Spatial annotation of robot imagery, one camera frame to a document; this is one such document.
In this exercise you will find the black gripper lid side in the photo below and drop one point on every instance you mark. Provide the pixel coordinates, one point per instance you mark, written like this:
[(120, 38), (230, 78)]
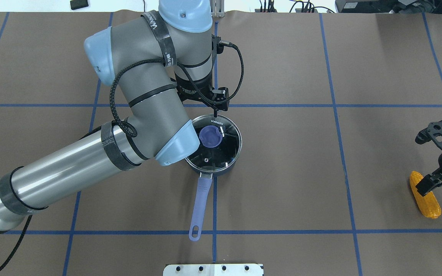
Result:
[(192, 87)]

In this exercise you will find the glass lid purple knob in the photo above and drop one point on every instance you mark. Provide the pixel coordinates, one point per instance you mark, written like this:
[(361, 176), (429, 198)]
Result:
[(220, 144)]

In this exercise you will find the yellow corn cob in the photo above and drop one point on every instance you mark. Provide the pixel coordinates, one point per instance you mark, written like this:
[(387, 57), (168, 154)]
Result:
[(428, 205)]

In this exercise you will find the grey robot arm lid side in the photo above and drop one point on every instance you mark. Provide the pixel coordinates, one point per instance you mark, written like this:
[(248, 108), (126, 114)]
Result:
[(151, 64)]

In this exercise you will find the black equipment box back right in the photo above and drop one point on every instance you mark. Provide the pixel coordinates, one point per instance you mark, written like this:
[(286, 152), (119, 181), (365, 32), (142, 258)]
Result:
[(389, 6)]

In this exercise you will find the black device on back table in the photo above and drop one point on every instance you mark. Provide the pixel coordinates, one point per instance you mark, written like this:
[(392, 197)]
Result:
[(78, 4)]

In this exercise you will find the dark blue saucepan purple handle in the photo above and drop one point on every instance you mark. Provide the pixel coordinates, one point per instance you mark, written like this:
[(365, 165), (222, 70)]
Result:
[(203, 188)]

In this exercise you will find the metal post at table edge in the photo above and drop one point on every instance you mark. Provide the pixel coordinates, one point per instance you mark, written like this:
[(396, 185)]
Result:
[(217, 8)]

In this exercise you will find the white metal camera stand base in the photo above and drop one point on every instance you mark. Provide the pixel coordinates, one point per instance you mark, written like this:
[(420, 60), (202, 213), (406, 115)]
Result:
[(235, 269)]

